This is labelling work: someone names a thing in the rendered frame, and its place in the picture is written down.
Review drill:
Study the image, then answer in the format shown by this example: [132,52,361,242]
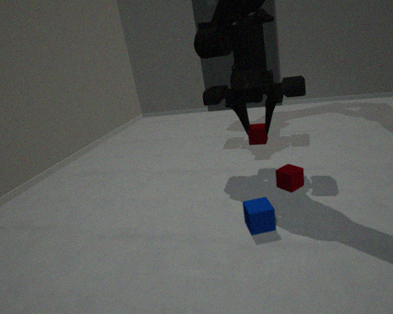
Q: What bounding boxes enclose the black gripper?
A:
[202,50,305,134]

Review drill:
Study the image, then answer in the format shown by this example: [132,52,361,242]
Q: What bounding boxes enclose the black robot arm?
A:
[194,0,274,105]

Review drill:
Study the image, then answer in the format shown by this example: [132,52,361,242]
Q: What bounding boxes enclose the blue cube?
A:
[243,197,276,236]

